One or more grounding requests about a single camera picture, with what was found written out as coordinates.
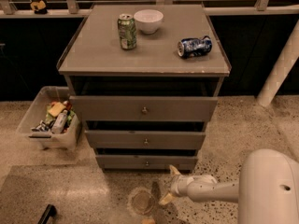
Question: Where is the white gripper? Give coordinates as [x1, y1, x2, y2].
[159, 165, 194, 205]

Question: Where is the grey bottom drawer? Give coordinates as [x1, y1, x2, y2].
[95, 155, 197, 171]

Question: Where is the grey drawer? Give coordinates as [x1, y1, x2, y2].
[95, 155, 197, 171]
[70, 96, 217, 121]
[85, 131, 206, 150]

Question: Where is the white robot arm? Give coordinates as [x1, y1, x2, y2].
[159, 149, 299, 224]

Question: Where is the grey middle drawer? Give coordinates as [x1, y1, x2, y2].
[85, 131, 206, 150]

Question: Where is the grey drawer cabinet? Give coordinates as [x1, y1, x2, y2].
[58, 5, 231, 159]

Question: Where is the grey top drawer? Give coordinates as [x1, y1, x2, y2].
[70, 96, 217, 121]

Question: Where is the white plastic bottle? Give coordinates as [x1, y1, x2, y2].
[51, 110, 68, 134]

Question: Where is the clear plastic bin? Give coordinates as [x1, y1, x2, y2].
[16, 86, 81, 150]

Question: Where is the yellow sponge in bin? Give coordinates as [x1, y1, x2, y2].
[49, 102, 65, 118]

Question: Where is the blue crushed soda can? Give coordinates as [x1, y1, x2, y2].
[178, 35, 212, 59]

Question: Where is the white ceramic bowl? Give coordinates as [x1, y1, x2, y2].
[134, 9, 164, 35]

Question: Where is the green soda can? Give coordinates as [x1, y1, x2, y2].
[118, 13, 136, 49]

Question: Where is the white diagonal pillar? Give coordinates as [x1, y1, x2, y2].
[257, 21, 299, 106]

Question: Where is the yellow black toy on ledge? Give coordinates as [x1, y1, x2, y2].
[30, 0, 48, 14]

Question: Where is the black handle on floor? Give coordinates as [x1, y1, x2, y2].
[37, 204, 57, 224]

